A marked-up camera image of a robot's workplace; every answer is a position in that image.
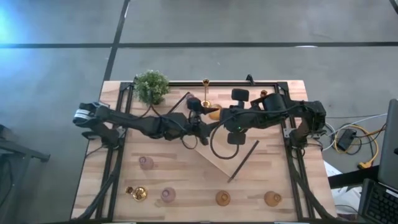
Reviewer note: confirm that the wooden riser shelf black legs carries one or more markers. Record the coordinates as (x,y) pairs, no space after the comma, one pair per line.
(225,166)

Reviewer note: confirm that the amber glass candle holder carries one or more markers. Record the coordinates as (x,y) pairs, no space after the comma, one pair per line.
(215,115)
(272,199)
(223,198)

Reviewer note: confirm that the black camera mount clip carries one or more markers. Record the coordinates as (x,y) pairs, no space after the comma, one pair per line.
(249,79)

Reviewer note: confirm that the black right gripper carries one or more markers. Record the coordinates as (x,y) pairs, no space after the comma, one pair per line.
(241,119)

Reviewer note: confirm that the silver metal bracket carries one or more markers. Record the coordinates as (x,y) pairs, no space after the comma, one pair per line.
(286,133)

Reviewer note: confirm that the grey laptop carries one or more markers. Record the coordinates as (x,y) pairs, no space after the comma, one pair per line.
(390,149)

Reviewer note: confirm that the black cart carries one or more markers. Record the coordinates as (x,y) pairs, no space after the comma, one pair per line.
(21,151)

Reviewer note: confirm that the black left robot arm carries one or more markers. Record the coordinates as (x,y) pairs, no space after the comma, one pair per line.
(140,123)

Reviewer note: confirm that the black keyboard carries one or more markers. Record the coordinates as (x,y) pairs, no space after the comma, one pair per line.
(379,203)

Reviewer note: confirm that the white cloth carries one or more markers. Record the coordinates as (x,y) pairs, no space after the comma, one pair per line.
(345,194)

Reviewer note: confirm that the green potted plant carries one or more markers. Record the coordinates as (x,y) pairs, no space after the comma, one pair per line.
(151,87)

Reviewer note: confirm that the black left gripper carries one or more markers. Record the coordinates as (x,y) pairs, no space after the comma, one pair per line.
(194,127)

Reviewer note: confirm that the black aluminium table frame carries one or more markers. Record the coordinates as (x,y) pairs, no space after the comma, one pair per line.
(217,84)

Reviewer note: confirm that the black power adapter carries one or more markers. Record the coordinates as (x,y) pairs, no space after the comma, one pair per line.
(346,139)

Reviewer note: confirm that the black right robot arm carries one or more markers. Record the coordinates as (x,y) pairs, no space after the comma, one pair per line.
(280,115)

